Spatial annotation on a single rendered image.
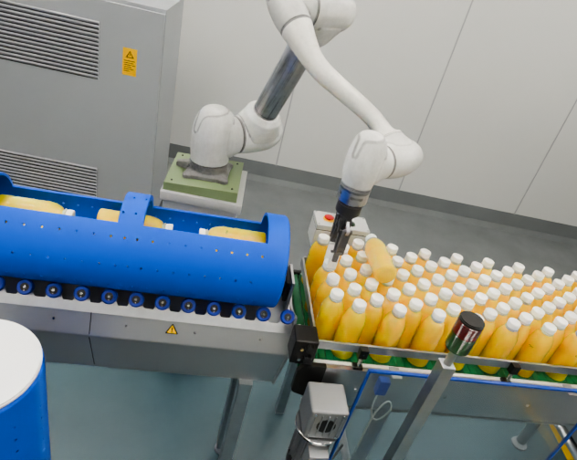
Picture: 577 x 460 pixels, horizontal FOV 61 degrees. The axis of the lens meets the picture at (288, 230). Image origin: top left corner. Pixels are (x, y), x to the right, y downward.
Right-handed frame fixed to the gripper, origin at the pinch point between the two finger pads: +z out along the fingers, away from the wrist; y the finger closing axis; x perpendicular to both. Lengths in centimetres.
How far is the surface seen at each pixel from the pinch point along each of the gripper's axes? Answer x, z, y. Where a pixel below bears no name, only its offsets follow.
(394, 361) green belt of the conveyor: 23.6, 22.5, 20.2
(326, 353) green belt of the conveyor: 1.3, 22.6, 19.6
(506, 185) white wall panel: 227, 72, -255
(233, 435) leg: -18, 79, 11
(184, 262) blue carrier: -44.4, -1.6, 15.0
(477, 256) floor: 189, 112, -192
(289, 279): -12.2, 8.0, 4.4
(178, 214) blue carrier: -49, 0, -11
